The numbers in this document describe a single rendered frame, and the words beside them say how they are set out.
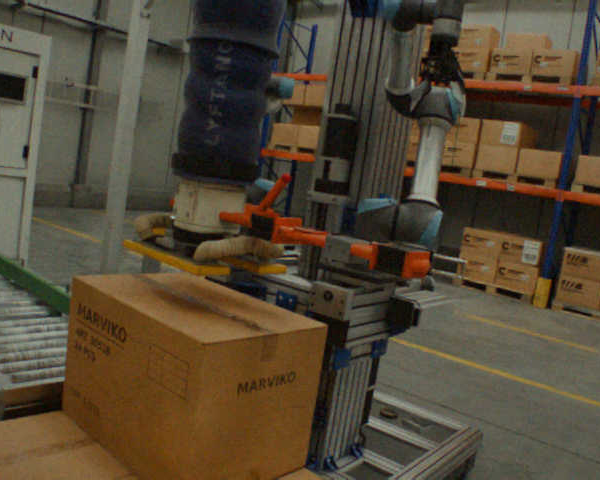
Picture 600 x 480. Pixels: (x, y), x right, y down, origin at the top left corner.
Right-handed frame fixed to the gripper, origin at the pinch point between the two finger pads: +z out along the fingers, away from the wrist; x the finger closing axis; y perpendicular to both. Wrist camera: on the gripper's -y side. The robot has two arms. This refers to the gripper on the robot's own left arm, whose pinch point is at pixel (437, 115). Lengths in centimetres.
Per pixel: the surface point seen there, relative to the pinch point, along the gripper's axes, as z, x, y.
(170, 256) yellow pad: 45, -37, 52
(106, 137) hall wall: 10, -956, -531
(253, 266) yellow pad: 45, -25, 35
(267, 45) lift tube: -8.7, -28.7, 38.2
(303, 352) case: 64, -10, 30
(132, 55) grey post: -53, -346, -143
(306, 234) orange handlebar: 33, -3, 45
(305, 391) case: 75, -10, 27
